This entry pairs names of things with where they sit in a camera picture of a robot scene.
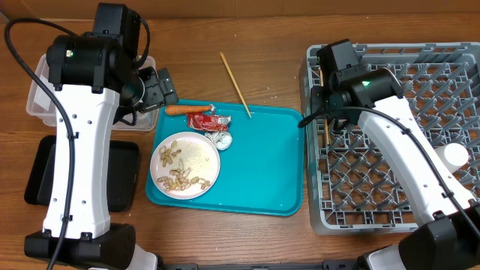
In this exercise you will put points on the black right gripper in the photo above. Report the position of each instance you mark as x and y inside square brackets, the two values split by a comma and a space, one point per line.
[320, 99]

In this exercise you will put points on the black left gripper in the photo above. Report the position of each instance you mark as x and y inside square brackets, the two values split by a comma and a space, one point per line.
[162, 90]

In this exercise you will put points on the wooden chopstick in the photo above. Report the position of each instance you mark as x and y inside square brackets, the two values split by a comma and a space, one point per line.
[325, 120]
[236, 86]

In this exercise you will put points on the white plastic cup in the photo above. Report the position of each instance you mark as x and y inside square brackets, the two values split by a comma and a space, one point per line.
[453, 156]

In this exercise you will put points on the white bowl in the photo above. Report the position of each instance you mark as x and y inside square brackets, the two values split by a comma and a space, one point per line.
[392, 75]

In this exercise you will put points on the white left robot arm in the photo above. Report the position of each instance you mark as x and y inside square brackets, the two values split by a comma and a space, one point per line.
[90, 77]

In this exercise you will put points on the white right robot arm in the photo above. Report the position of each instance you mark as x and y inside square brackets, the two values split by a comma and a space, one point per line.
[447, 214]

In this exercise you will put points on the grey dishwasher rack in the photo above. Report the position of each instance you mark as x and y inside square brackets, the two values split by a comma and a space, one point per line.
[350, 186]

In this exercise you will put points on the orange carrot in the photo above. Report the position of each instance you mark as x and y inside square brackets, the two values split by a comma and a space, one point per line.
[177, 110]

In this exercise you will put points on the red snack wrapper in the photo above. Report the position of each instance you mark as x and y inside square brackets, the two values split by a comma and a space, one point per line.
[208, 123]

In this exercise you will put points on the pink plate with peanuts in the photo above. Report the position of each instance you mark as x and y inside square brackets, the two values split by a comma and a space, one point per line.
[184, 166]

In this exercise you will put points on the black tray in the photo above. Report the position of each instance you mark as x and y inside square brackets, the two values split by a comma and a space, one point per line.
[124, 158]

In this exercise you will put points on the teal plastic tray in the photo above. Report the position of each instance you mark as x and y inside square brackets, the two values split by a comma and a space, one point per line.
[260, 173]

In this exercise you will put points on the clear plastic bin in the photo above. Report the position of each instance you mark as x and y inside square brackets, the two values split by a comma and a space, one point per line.
[40, 105]

